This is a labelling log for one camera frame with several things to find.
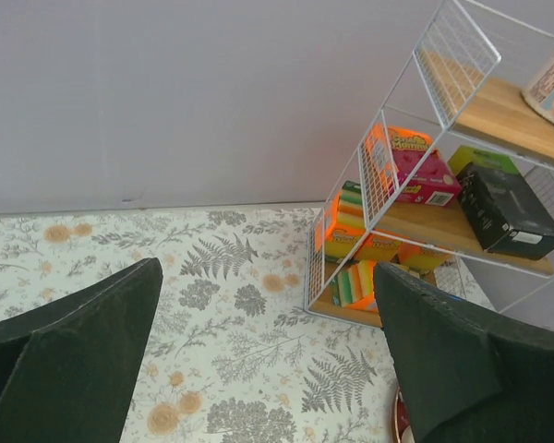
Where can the white wire wooden shelf rack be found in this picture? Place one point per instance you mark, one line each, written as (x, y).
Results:
(461, 85)

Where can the black box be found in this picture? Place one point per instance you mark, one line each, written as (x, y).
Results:
(503, 210)

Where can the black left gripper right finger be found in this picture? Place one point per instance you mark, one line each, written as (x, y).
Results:
(466, 373)

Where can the orange sponge box right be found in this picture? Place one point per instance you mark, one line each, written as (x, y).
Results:
(421, 258)

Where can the pink sponge box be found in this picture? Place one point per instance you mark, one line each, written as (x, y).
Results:
(403, 157)

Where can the floral table mat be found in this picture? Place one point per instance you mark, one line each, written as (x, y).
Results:
(232, 355)

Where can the orange yellow sponge pack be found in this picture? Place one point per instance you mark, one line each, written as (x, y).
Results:
(342, 226)

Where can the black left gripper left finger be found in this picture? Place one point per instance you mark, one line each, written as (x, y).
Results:
(68, 369)

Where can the red round tray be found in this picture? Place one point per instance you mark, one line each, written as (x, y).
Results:
(401, 431)

